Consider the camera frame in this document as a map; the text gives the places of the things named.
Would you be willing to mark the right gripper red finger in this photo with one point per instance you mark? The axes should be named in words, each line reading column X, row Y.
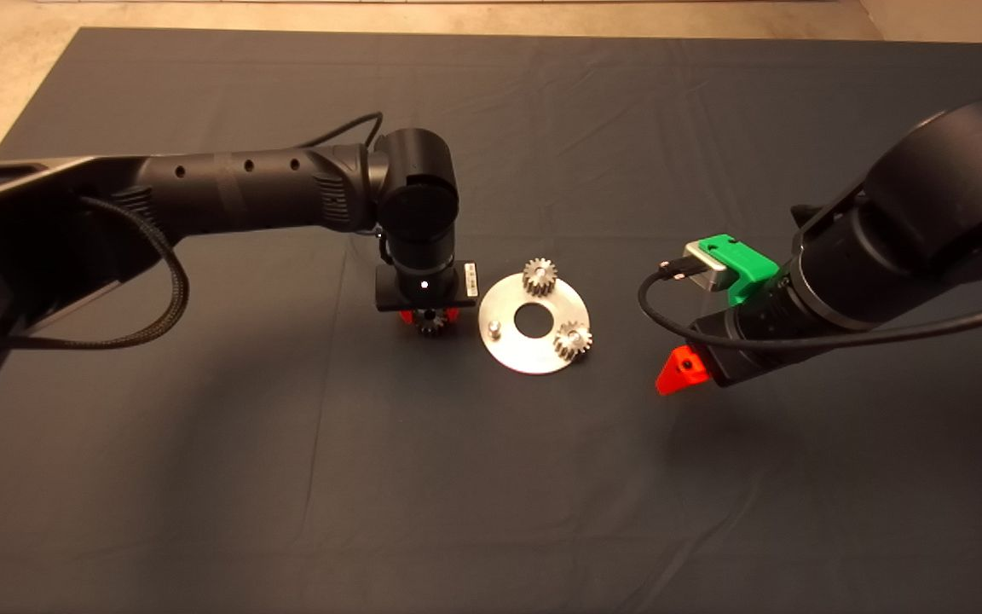
column 683, row 373

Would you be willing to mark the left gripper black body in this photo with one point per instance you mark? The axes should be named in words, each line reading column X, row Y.
column 423, row 294

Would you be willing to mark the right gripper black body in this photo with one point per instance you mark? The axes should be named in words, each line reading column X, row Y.
column 725, row 358

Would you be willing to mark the small steel planetary gear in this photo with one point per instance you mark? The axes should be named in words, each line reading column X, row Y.
column 573, row 339
column 540, row 276
column 432, row 324

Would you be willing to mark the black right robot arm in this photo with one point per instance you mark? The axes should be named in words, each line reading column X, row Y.
column 926, row 205

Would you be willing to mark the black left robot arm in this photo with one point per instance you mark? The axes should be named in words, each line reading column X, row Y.
column 244, row 188

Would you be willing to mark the round metal carrier plate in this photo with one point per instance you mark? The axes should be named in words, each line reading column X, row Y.
column 508, row 341

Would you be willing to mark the dark table cloth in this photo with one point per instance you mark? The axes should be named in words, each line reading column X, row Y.
column 372, row 469

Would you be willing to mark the right wrist green camera mount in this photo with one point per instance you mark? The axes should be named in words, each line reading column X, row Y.
column 747, row 264

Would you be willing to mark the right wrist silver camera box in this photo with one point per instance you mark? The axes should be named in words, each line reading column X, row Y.
column 706, row 260

